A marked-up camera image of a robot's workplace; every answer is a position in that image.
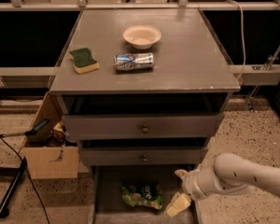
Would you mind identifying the white cable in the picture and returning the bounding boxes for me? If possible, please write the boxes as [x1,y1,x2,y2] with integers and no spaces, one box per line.
[226,0,246,81]

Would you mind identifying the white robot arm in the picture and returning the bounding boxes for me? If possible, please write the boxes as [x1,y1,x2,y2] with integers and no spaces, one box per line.
[164,153,280,217]

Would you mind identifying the black floor bar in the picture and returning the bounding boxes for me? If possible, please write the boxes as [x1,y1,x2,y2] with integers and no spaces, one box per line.
[0,159,27,218]

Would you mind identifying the cardboard box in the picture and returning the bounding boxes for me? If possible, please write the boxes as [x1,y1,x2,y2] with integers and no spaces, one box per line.
[23,92,79,179]

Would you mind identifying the top grey drawer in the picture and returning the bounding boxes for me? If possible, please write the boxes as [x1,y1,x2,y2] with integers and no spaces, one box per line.
[63,113,223,141]

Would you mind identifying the bottom grey drawer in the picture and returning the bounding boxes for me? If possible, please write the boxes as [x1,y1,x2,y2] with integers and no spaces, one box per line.
[89,165,200,224]

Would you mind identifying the items in cardboard box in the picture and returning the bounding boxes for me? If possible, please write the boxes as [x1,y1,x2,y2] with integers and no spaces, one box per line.
[45,122,68,147]

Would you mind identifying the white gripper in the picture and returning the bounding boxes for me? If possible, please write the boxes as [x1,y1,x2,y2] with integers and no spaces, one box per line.
[165,169,207,217]

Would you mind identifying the grey drawer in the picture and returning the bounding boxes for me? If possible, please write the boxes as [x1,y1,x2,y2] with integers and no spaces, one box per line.
[79,147,208,166]
[63,113,223,141]
[89,165,200,224]

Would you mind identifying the black cable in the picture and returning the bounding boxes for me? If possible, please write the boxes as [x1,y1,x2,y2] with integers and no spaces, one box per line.
[0,125,51,224]

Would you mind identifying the crushed silver blue can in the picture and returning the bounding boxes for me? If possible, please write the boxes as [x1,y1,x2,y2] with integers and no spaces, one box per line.
[114,52,154,71]

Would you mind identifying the green rice chip bag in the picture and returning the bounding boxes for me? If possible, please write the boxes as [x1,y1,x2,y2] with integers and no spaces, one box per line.
[121,183,163,210]

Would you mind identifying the middle grey drawer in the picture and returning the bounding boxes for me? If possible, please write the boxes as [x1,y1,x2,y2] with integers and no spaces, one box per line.
[79,147,208,166]

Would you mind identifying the grey drawer cabinet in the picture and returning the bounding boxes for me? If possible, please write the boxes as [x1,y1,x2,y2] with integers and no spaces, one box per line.
[49,8,242,224]

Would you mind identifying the green yellow sponge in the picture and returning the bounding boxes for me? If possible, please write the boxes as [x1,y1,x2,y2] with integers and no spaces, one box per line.
[69,48,100,75]

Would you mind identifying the black handled tool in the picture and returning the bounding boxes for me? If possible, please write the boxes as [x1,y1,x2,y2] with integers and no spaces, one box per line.
[0,119,49,138]

